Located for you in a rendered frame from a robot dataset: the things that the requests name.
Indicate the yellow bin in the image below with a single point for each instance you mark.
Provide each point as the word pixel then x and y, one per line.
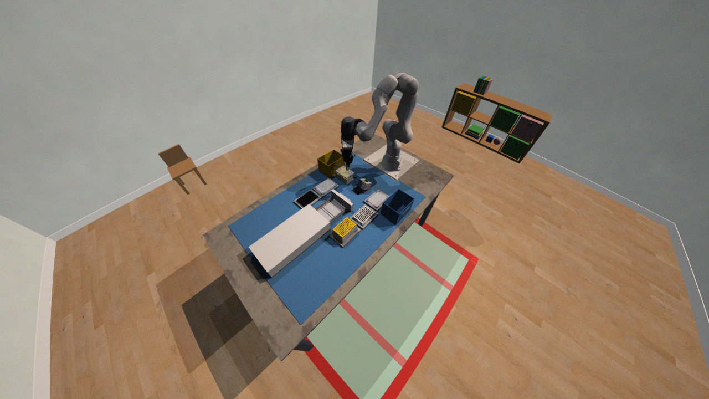
pixel 330 162

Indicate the yellow plate with grid of black holes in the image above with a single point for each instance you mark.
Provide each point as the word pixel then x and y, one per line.
pixel 344 229

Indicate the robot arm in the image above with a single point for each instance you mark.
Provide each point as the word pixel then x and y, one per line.
pixel 395 132

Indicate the blue bench mat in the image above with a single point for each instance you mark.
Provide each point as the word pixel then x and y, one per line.
pixel 312 277

